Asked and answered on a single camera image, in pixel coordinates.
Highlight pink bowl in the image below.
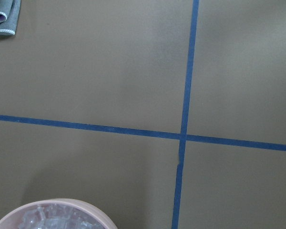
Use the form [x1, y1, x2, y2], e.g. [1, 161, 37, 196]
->
[0, 198, 117, 229]

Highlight grey folded cloth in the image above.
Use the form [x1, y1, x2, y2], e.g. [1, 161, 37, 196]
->
[0, 0, 21, 36]

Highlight pile of ice cubes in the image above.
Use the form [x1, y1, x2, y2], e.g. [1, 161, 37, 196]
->
[18, 204, 103, 229]

